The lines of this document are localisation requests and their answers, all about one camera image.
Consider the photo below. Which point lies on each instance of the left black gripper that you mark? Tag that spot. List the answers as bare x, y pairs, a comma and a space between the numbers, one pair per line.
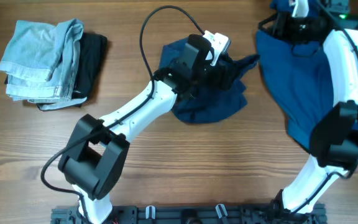
224, 72

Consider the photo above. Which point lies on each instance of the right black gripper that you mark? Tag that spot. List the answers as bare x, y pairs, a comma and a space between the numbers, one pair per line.
291, 23

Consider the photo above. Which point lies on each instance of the dark navy blue shorts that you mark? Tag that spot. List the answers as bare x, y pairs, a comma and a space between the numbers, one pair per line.
216, 99

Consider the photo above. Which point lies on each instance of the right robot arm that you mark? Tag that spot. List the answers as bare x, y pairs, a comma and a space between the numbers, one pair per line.
337, 159

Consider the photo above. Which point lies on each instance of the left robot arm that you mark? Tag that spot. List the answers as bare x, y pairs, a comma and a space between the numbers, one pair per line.
97, 148

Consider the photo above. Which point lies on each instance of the blue t-shirt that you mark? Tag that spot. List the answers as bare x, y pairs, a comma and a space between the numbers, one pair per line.
309, 80

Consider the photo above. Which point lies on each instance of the black folded garment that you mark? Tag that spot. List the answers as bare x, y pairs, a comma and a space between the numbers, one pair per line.
74, 91

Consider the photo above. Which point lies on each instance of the light blue folded jeans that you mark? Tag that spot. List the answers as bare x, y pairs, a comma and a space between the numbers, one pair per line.
41, 62

